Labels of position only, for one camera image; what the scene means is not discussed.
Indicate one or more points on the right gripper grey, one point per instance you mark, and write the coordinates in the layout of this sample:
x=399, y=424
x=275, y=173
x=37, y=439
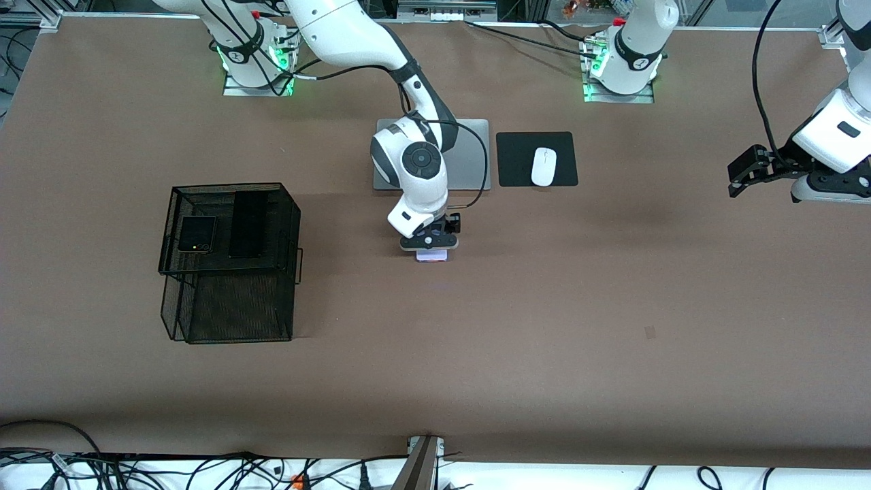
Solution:
x=452, y=221

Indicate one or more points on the black flip phone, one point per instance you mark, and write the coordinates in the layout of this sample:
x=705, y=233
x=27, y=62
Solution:
x=197, y=235

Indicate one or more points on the grey closed laptop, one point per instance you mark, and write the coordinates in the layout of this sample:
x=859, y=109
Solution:
x=469, y=156

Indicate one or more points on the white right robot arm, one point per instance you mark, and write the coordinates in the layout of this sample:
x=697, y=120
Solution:
x=340, y=27

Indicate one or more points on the small white box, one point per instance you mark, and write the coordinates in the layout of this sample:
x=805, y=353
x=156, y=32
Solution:
x=432, y=256

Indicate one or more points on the white power strip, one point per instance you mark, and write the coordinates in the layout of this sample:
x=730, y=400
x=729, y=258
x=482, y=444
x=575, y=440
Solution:
x=446, y=12

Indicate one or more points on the aluminium frame profile post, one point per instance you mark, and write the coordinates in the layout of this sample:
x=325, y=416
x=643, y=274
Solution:
x=418, y=466

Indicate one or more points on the black mouse pad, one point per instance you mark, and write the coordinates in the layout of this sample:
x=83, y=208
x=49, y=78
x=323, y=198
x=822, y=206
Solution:
x=517, y=160

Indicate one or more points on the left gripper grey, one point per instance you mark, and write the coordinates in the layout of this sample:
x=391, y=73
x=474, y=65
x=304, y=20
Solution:
x=780, y=161

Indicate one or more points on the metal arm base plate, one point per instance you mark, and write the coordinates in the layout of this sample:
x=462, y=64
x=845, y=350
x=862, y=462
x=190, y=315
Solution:
x=619, y=99
x=258, y=90

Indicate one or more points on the white computer mouse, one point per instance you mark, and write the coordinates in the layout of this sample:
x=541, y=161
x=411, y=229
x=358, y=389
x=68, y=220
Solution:
x=544, y=167

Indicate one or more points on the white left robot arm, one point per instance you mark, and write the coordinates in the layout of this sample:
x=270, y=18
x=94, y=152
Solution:
x=639, y=41

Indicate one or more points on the black power strip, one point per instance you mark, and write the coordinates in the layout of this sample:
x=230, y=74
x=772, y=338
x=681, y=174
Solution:
x=170, y=456

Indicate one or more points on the aluminium corner frame bracket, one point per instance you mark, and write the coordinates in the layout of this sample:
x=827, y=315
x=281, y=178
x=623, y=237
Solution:
x=831, y=37
x=51, y=20

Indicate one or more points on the long black slab phone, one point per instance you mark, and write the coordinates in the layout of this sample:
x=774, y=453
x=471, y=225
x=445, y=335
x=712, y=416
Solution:
x=247, y=224

